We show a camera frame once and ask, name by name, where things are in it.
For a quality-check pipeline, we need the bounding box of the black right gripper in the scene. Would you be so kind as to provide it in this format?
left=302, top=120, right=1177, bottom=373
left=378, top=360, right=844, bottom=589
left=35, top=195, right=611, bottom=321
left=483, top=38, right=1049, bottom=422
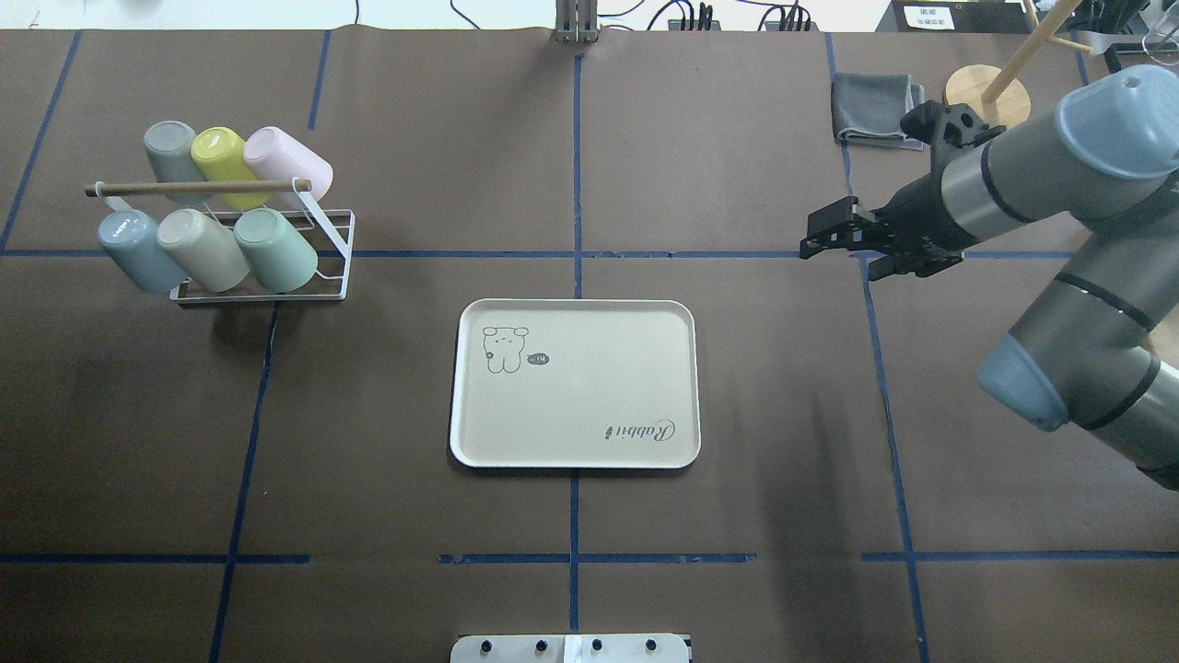
left=799, top=169, right=968, bottom=282

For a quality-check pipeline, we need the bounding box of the beige rabbit tray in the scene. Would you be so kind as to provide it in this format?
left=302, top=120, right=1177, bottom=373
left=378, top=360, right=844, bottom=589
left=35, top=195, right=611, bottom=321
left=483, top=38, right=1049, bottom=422
left=449, top=298, right=702, bottom=470

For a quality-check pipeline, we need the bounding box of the green cup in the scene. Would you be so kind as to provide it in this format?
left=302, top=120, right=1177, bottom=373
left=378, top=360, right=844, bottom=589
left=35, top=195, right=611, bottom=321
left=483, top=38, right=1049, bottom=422
left=233, top=206, right=320, bottom=293

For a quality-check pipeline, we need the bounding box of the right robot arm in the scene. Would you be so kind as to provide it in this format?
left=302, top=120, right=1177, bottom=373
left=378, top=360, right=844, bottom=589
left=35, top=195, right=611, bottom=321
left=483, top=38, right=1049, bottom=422
left=799, top=64, right=1178, bottom=491

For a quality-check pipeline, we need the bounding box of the pink cup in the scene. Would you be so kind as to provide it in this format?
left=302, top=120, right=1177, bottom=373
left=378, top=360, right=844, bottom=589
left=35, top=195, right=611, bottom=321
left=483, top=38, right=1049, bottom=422
left=243, top=126, right=335, bottom=201

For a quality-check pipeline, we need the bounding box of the yellow cup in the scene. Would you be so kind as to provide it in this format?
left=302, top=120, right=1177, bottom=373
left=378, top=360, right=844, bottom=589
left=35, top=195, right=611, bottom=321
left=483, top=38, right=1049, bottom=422
left=190, top=126, right=271, bottom=211

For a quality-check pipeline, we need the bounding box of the beige cup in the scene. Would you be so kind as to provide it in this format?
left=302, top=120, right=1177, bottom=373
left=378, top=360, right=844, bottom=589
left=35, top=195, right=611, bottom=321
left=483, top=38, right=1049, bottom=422
left=157, top=206, right=250, bottom=293

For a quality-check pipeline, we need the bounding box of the grey cup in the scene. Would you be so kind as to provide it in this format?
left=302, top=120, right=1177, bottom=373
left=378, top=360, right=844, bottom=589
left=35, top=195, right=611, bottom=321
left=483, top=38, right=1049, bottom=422
left=141, top=119, right=205, bottom=183

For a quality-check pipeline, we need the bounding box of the blue-grey cup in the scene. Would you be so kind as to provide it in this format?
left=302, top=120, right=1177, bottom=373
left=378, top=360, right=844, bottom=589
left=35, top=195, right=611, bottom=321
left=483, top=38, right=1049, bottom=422
left=97, top=209, right=189, bottom=294

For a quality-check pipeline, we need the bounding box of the grey folded cloth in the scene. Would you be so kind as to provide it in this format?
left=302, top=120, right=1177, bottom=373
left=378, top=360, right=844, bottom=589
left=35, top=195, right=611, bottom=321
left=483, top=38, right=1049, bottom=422
left=831, top=72, right=926, bottom=151

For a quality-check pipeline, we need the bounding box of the wooden stand with round base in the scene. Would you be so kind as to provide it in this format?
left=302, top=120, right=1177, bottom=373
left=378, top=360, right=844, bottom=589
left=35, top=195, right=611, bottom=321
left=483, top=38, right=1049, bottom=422
left=942, top=1, right=1094, bottom=127

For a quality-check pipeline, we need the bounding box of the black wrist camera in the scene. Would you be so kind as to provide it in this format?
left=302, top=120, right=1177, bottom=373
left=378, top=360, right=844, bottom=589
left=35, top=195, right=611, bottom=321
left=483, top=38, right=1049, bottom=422
left=900, top=100, right=1008, bottom=171

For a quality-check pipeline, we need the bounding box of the aluminium frame post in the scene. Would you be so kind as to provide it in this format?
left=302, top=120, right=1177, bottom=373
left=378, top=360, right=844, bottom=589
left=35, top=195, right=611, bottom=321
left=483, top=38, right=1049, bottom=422
left=553, top=0, right=601, bottom=42

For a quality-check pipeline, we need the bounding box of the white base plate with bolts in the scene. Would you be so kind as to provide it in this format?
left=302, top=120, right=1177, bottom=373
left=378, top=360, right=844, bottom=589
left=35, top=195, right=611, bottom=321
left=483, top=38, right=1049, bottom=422
left=449, top=634, right=694, bottom=662

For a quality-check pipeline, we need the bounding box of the white wire cup rack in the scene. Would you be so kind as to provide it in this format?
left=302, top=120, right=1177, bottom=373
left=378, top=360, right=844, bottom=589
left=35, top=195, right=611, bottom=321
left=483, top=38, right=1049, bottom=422
left=85, top=178, right=355, bottom=308

